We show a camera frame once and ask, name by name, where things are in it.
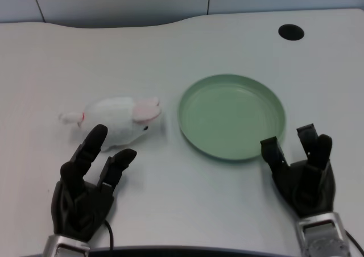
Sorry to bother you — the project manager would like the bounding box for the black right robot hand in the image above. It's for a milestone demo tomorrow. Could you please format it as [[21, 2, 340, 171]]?
[[260, 123, 337, 219]]

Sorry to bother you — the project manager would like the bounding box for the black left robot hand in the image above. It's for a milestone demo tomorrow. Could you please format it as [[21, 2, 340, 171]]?
[[50, 123, 138, 242]]

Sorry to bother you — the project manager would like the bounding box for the white rabbit doll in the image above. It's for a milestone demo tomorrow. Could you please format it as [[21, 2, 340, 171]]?
[[58, 96, 162, 152]]

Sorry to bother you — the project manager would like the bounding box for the green round plate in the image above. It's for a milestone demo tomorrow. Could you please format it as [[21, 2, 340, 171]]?
[[177, 73, 287, 163]]

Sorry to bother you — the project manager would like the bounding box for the dark robot torso edge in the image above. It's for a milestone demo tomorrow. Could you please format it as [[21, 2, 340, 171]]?
[[88, 247, 303, 257]]

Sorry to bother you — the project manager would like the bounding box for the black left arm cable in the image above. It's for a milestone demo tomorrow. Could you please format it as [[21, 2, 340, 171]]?
[[104, 219, 115, 251]]

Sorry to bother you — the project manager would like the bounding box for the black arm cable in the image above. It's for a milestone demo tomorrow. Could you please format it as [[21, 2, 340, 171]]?
[[104, 219, 115, 251], [345, 230, 363, 257]]

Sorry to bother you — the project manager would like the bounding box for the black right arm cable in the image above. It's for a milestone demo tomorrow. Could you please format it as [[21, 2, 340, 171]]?
[[345, 230, 363, 257]]

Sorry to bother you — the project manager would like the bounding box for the black table cable hole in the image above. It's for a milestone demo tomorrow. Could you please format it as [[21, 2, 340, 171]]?
[[278, 24, 305, 41]]

